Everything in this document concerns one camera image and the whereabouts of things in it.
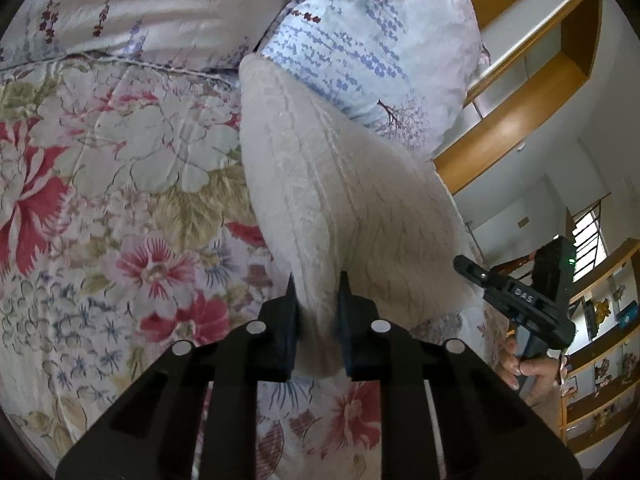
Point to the person's right hand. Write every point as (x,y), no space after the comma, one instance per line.
(520,365)

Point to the blue box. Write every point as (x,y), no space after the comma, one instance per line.
(628,314)

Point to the white pillow with purple sprigs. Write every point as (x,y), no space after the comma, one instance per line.
(165,5)

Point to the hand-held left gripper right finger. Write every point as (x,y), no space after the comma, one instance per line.
(350,340)

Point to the wooden wall shelf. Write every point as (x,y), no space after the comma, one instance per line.
(610,375)

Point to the wooden headboard cabinet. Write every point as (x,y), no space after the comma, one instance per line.
(530,75)

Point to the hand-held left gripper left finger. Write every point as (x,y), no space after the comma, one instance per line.
(280,340)

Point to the floral bedsheet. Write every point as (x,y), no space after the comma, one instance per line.
(125,200)

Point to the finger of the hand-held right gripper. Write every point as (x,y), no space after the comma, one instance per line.
(472,270)

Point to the barred window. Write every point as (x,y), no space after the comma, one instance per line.
(590,245)

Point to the person's right forearm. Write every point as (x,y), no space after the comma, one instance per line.
(545,410)

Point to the white pillow with blue print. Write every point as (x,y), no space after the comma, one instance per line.
(370,45)

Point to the golden ornament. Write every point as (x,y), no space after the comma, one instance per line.
(599,312)

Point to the wall switch plate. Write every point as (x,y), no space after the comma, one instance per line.
(523,222)

